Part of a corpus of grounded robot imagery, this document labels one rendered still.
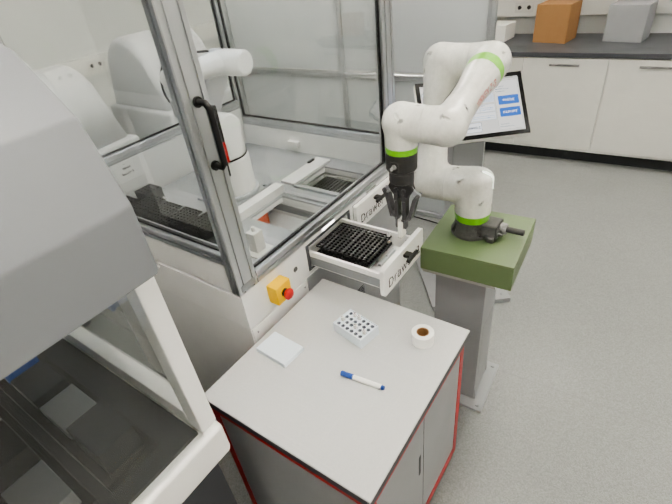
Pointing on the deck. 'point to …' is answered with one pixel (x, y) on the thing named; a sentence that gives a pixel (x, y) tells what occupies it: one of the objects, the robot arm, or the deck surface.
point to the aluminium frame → (225, 209)
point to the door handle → (213, 133)
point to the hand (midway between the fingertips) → (401, 227)
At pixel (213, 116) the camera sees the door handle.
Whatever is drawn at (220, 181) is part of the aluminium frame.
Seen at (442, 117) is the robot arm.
